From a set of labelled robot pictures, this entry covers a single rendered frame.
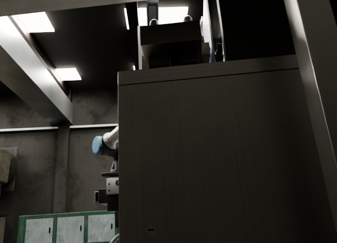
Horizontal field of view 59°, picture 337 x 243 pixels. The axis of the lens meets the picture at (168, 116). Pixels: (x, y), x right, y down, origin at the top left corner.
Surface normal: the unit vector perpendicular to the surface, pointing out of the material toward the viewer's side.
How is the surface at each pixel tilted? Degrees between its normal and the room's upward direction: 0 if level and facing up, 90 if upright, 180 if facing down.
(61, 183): 90
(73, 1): 180
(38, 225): 90
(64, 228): 90
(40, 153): 90
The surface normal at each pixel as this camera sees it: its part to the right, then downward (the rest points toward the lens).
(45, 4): 0.06, 0.95
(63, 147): 0.04, -0.32
